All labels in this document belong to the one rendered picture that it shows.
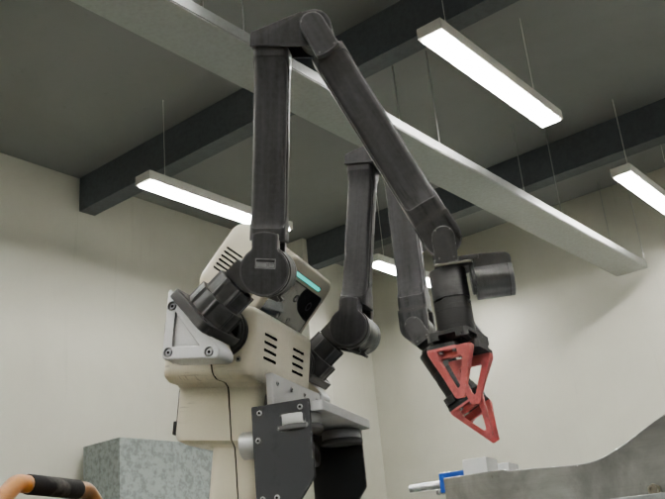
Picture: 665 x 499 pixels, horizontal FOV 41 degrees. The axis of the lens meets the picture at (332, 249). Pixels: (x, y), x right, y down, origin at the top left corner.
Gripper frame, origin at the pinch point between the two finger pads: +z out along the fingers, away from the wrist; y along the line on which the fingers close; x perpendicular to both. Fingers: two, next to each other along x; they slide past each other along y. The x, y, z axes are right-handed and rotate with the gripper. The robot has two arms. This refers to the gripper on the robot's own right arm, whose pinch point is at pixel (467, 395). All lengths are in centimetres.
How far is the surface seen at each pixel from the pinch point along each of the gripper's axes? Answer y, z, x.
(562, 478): -8.8, 14.5, -13.5
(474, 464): -2.7, 10.3, -0.2
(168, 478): 446, -68, 397
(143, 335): 478, -202, 441
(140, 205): 477, -327, 439
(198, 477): 476, -70, 390
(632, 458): -8.9, 13.5, -22.5
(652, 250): 744, -244, 32
